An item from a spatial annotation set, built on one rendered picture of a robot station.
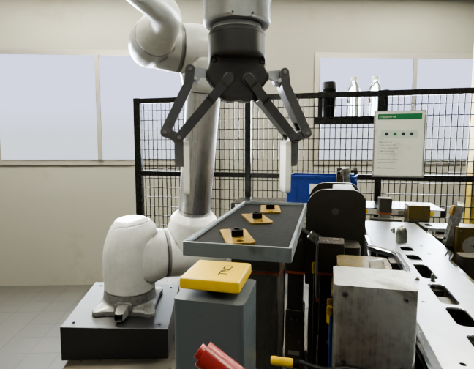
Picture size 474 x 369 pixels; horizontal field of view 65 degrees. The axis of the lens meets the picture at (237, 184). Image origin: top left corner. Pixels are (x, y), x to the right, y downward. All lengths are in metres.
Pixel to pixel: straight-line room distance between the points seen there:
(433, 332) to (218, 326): 0.40
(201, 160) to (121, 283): 0.42
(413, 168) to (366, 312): 1.42
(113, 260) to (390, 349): 0.81
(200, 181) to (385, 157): 1.03
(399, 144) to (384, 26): 2.15
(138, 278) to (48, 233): 2.76
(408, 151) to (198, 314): 1.62
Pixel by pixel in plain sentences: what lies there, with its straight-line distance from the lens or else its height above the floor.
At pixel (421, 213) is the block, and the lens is 1.61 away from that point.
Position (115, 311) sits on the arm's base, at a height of 0.81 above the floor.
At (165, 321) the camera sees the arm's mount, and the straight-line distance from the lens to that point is 1.15.
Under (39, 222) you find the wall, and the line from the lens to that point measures 3.87.
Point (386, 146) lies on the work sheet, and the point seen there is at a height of 1.29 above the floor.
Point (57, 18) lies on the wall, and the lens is 3.87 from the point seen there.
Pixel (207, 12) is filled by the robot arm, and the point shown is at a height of 1.45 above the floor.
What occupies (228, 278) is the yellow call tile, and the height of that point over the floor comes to 1.16.
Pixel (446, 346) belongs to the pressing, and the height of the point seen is 1.00.
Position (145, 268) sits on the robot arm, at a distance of 1.14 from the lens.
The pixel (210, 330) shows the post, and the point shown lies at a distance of 0.38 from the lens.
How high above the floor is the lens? 1.28
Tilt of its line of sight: 6 degrees down
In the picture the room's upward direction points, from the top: straight up
